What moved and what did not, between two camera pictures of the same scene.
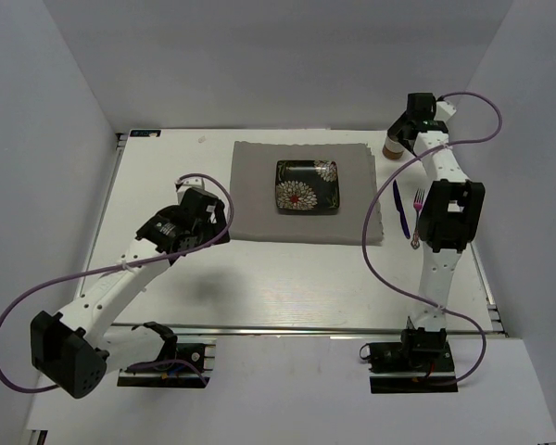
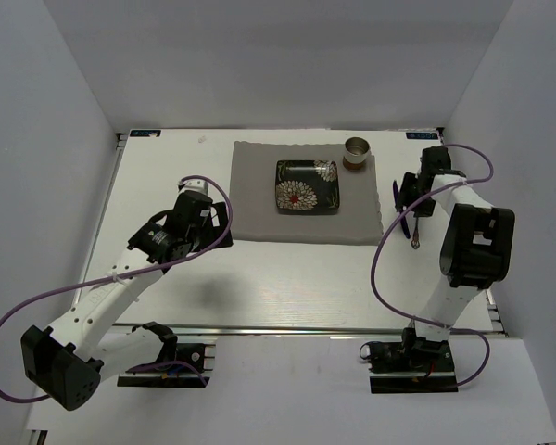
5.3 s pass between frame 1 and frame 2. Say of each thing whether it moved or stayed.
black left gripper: stayed
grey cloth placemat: stayed
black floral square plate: stayed
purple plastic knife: stayed
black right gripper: moved
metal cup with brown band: moved
